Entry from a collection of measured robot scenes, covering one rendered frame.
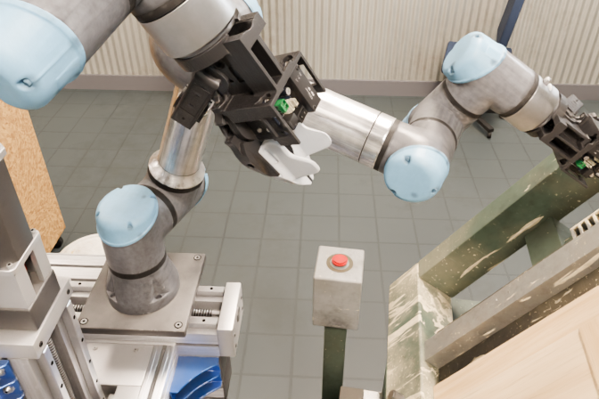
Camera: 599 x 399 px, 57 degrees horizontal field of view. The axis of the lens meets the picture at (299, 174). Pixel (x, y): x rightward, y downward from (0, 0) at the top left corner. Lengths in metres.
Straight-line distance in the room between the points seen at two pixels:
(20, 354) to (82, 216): 2.31
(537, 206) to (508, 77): 0.56
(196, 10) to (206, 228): 2.54
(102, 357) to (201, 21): 0.92
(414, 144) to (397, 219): 2.32
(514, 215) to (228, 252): 1.77
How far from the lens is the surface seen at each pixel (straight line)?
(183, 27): 0.46
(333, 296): 1.41
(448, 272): 1.42
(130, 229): 1.06
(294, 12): 3.99
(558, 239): 1.28
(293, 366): 2.35
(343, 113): 0.73
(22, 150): 2.64
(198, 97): 0.54
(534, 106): 0.82
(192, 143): 1.06
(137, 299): 1.17
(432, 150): 0.71
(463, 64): 0.77
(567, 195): 1.31
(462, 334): 1.22
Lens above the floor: 1.92
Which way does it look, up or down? 35 degrees down
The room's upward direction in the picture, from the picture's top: straight up
